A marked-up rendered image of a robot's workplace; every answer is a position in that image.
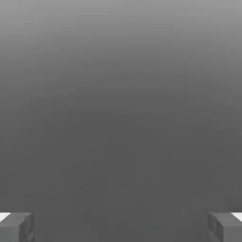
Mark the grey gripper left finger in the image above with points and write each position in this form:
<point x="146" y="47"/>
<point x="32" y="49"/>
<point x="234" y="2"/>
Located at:
<point x="14" y="227"/>

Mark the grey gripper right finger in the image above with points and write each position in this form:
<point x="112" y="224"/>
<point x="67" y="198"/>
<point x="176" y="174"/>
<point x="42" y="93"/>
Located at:
<point x="226" y="227"/>

